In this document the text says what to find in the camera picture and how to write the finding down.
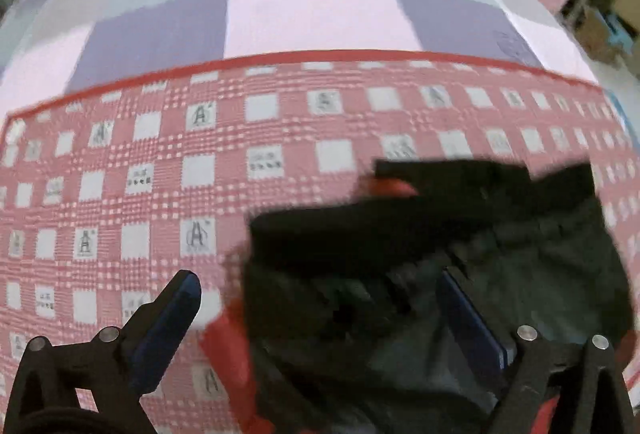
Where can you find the small cardboard box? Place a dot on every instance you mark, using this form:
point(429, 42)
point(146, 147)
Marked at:
point(600, 36)

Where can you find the purple pink checkered bedsheet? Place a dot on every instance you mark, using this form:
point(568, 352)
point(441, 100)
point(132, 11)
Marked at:
point(310, 18)

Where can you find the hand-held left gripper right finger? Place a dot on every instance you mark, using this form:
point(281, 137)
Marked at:
point(470, 329)

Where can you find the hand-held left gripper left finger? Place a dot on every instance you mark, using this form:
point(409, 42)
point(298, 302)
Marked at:
point(165, 329)

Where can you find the red and black jacket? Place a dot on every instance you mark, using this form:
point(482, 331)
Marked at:
point(380, 234)

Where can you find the red checked blanket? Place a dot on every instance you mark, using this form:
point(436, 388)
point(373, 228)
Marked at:
point(150, 194)

